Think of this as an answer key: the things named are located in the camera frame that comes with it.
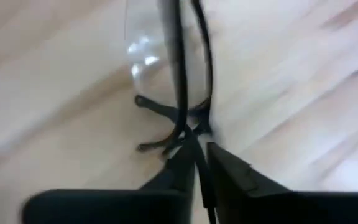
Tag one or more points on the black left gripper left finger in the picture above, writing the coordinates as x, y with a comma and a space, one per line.
120, 208

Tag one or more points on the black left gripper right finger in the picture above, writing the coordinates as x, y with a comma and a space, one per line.
275, 208

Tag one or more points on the black clear safety glasses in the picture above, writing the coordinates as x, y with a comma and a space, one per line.
180, 77

